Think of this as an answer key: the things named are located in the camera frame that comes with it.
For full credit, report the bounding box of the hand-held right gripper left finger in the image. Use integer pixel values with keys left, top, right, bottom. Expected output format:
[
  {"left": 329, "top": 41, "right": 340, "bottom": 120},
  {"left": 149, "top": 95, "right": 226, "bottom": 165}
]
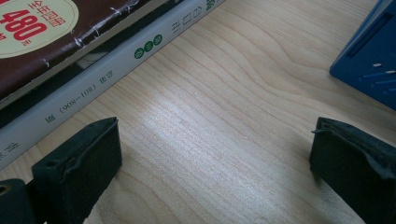
[{"left": 31, "top": 117, "right": 123, "bottom": 224}]

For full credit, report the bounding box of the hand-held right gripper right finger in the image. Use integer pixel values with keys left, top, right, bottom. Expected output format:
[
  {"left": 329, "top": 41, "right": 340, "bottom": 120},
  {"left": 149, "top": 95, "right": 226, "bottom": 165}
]
[{"left": 308, "top": 117, "right": 396, "bottom": 224}]

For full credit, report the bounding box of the white magazine with grey spine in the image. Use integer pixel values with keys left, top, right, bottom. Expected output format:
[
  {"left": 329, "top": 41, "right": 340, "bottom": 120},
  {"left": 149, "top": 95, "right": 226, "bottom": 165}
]
[{"left": 0, "top": 0, "right": 227, "bottom": 172}]

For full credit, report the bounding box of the blue file rack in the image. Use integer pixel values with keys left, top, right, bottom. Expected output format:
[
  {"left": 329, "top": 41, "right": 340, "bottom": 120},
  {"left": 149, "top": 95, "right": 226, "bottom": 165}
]
[{"left": 329, "top": 0, "right": 396, "bottom": 111}]

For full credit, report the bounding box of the red magazine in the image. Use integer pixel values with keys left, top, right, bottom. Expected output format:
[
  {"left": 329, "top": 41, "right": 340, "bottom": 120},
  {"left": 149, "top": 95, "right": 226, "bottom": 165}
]
[{"left": 0, "top": 0, "right": 185, "bottom": 110}]

